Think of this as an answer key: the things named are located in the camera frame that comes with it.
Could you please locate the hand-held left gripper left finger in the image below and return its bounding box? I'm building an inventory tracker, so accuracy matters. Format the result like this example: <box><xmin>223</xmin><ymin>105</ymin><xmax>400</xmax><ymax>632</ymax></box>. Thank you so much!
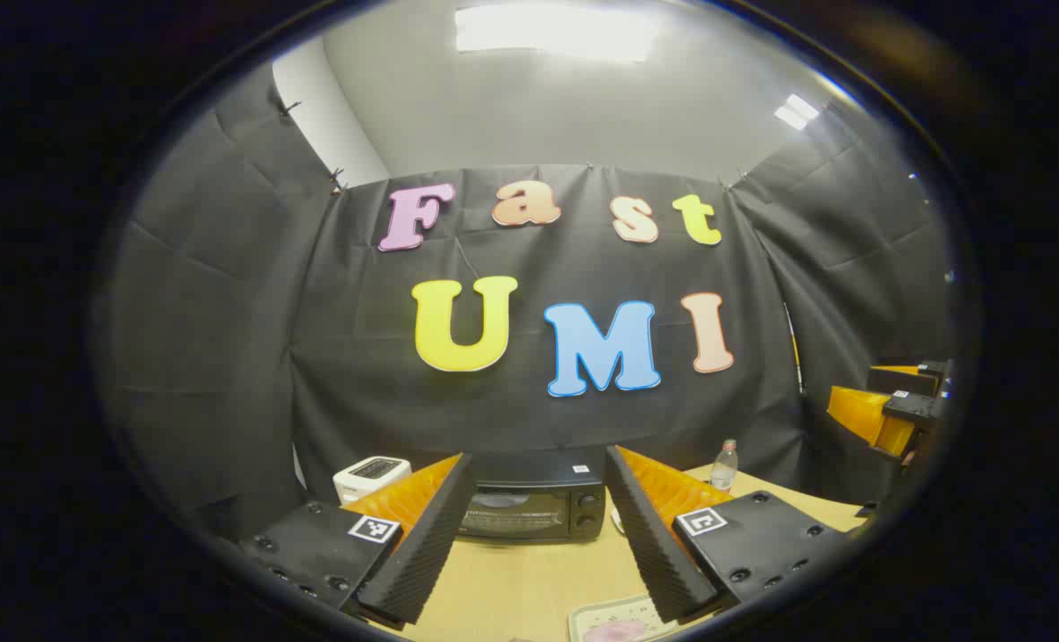
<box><xmin>240</xmin><ymin>452</ymin><xmax>476</xmax><ymax>625</ymax></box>

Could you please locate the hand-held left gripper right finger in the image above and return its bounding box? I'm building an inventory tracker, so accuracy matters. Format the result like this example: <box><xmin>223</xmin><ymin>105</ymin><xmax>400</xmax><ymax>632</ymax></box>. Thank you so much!
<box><xmin>603</xmin><ymin>444</ymin><xmax>862</xmax><ymax>624</ymax></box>

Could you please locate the pink ham slice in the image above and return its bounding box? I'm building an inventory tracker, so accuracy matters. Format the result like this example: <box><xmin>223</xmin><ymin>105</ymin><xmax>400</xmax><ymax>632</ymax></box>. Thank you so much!
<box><xmin>582</xmin><ymin>621</ymin><xmax>648</xmax><ymax>642</ymax></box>

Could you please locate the black electric oven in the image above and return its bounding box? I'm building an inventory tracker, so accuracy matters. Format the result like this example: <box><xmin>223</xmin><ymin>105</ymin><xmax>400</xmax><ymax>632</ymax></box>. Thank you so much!
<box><xmin>456</xmin><ymin>449</ymin><xmax>609</xmax><ymax>543</ymax></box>

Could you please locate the white toaster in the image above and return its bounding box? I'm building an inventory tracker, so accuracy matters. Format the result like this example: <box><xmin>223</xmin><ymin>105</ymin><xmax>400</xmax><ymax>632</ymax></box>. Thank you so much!
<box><xmin>332</xmin><ymin>455</ymin><xmax>414</xmax><ymax>506</ymax></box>

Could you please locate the clear plastic water bottle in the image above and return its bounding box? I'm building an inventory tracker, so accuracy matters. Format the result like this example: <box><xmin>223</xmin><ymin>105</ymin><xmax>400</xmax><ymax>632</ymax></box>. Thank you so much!
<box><xmin>710</xmin><ymin>439</ymin><xmax>740</xmax><ymax>495</ymax></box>

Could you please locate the black backdrop cloth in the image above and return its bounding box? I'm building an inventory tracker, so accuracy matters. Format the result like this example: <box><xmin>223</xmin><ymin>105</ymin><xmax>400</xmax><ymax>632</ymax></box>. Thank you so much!
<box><xmin>93</xmin><ymin>64</ymin><xmax>960</xmax><ymax>538</ymax></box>

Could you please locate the small ceiling light panel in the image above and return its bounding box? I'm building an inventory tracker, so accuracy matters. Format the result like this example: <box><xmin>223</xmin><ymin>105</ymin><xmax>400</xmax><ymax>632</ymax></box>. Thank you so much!
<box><xmin>773</xmin><ymin>93</ymin><xmax>821</xmax><ymax>132</ymax></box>

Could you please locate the large ceiling light panel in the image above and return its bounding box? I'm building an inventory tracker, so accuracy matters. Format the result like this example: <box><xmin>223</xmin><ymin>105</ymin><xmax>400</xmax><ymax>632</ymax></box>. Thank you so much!
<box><xmin>455</xmin><ymin>3</ymin><xmax>661</xmax><ymax>64</ymax></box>

